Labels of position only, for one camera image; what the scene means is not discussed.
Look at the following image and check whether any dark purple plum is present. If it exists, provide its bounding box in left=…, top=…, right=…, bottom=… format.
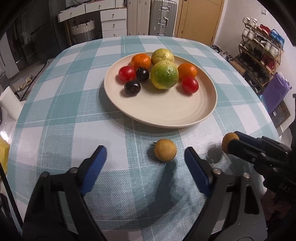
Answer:
left=136, top=67, right=150, bottom=81
left=125, top=80, right=141, bottom=96

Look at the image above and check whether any green yellow guava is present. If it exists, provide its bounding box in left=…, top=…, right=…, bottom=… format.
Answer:
left=151, top=60, right=179, bottom=90

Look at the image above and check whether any orange tangerine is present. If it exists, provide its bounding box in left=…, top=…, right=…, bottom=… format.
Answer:
left=178, top=63, right=197, bottom=81
left=130, top=53, right=152, bottom=70

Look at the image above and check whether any purple plastic bag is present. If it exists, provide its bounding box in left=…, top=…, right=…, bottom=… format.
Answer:
left=262, top=72, right=292, bottom=114

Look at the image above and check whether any white paper towel roll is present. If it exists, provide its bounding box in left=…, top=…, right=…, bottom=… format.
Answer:
left=0, top=86, right=23, bottom=121

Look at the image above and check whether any red cherry tomato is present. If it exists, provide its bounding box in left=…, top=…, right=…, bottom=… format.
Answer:
left=118, top=65, right=136, bottom=82
left=182, top=76, right=199, bottom=94

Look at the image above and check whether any wooden shoe rack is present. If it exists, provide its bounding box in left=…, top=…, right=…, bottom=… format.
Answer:
left=236, top=17, right=285, bottom=95

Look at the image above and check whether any teal checkered tablecloth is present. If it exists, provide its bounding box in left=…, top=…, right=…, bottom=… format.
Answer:
left=8, top=36, right=278, bottom=240

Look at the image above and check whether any brown longan fruit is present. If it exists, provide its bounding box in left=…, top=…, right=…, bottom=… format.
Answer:
left=221, top=133, right=239, bottom=154
left=154, top=139, right=177, bottom=162

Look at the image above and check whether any cream round plate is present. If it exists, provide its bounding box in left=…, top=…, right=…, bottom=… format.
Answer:
left=103, top=55, right=218, bottom=128

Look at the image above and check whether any silver suitcase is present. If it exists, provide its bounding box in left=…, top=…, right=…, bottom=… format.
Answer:
left=149, top=0, right=179, bottom=37

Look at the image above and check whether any wooden door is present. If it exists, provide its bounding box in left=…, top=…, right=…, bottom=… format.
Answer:
left=175, top=0, right=225, bottom=46

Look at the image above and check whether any beige suitcase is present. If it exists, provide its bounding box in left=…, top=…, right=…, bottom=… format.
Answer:
left=126, top=0, right=151, bottom=36

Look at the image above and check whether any white drawer desk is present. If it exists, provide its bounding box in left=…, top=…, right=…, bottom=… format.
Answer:
left=58, top=1, right=127, bottom=38

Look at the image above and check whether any woven laundry basket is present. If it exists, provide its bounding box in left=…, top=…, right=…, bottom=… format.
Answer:
left=71, top=20, right=96, bottom=44

